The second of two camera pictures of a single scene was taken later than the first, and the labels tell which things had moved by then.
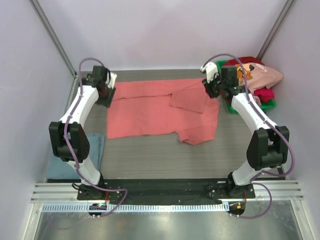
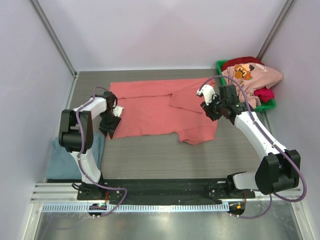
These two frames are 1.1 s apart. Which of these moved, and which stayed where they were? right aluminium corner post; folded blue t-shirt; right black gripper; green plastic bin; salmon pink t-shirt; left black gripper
Moved: right black gripper; left black gripper
Stayed: folded blue t-shirt; salmon pink t-shirt; green plastic bin; right aluminium corner post
